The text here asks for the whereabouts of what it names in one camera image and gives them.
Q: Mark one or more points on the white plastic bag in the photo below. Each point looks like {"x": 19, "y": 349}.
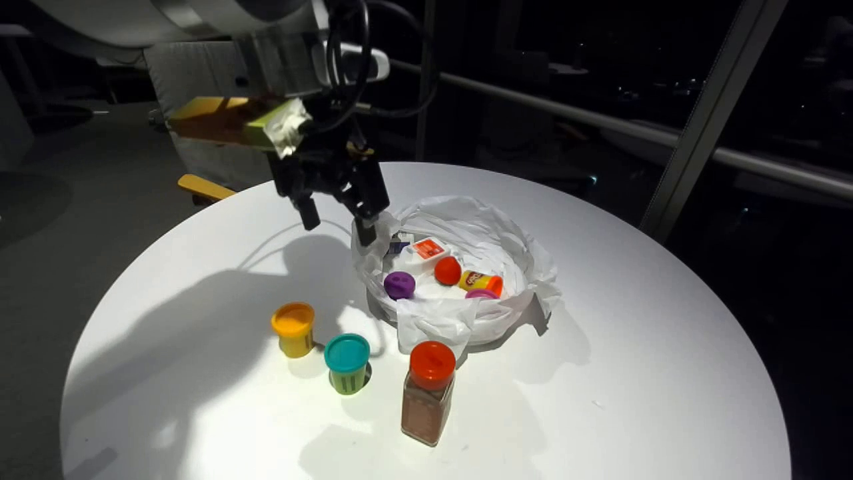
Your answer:
{"x": 523, "y": 284}

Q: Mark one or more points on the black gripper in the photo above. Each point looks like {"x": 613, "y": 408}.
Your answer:
{"x": 324, "y": 169}

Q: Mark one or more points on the vertical window post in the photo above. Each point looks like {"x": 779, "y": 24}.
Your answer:
{"x": 709, "y": 114}

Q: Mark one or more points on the orange lid dough container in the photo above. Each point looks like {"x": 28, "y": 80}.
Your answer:
{"x": 293, "y": 326}

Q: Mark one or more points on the grey chair with wooden armrests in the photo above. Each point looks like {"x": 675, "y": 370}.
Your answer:
{"x": 203, "y": 184}

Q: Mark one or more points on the teal lid dough container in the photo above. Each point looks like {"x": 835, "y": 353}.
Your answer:
{"x": 348, "y": 362}

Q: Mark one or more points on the horizontal metal rail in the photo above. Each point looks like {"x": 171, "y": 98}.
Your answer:
{"x": 709, "y": 148}

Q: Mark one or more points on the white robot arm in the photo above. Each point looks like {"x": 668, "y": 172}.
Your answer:
{"x": 195, "y": 29}

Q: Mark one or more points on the yellowish wrist camera block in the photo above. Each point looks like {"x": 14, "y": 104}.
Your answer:
{"x": 229, "y": 120}

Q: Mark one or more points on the white box with red label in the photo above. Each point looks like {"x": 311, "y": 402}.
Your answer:
{"x": 427, "y": 249}

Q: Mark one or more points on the purple lid container with holes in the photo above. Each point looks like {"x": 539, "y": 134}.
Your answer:
{"x": 397, "y": 284}

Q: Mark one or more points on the spice jar with red lid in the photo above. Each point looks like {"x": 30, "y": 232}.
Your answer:
{"x": 427, "y": 401}

